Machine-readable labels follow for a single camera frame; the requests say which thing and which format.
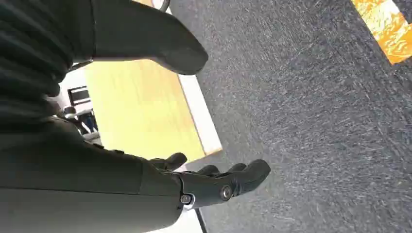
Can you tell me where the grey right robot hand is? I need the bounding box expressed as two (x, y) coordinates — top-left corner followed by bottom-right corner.
(0, 0), (272, 233)

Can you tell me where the person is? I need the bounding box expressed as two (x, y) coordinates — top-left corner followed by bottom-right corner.
(62, 106), (100, 137)

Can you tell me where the black framed screen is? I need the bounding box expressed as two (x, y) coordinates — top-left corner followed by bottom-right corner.
(67, 85), (93, 107)

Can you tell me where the white table with black leg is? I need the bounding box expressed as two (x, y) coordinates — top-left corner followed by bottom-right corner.
(145, 208), (208, 233)

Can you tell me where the ribbed grey right arm sleeve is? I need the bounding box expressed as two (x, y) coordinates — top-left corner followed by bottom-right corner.
(0, 0), (95, 131)

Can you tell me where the yellow floor tape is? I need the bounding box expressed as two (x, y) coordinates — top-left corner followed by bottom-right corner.
(350, 0), (412, 66)

